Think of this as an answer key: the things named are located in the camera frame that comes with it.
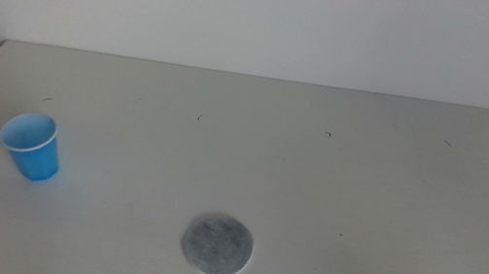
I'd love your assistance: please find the blue plastic cup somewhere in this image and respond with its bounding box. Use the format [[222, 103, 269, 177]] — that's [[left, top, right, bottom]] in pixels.
[[0, 107, 68, 186]]

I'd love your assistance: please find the grey round cup mat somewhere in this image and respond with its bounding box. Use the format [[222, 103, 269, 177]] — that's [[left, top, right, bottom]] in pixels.
[[177, 208, 259, 274]]

